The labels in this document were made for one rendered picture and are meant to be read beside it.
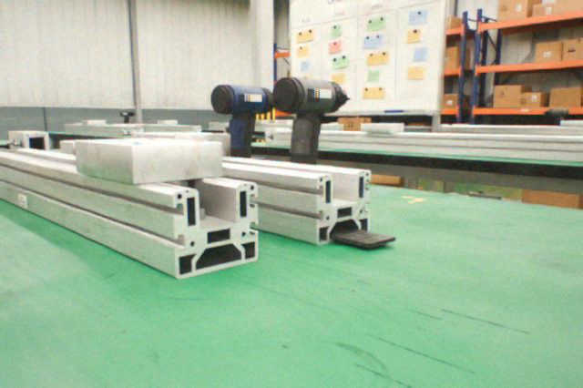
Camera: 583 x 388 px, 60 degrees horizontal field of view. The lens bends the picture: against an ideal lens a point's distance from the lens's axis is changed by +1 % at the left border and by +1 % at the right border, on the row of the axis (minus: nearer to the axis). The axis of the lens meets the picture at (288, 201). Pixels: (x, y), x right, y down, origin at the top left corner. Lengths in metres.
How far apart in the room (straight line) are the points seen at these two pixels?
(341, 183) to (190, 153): 0.21
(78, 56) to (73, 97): 0.97
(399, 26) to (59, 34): 10.07
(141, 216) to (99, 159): 0.10
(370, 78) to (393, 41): 0.32
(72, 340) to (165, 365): 0.08
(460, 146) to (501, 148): 0.16
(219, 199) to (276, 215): 0.13
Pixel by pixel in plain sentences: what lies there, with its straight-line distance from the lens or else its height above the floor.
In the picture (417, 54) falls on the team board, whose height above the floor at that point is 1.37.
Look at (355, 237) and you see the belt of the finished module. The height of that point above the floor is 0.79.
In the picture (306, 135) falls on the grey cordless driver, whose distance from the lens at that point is 0.85.
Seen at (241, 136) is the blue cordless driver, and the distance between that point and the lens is 1.04.
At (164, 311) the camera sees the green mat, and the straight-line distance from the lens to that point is 0.42.
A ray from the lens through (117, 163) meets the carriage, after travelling 0.57.
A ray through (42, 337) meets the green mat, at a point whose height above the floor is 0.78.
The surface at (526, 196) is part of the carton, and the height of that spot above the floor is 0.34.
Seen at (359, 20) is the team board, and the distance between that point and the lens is 4.14.
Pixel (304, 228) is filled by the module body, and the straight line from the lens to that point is 0.62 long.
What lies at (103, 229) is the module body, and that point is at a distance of 0.64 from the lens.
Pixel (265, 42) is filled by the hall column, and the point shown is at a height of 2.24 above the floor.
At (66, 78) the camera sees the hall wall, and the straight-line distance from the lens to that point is 12.97.
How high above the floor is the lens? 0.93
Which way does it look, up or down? 9 degrees down
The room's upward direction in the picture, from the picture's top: straight up
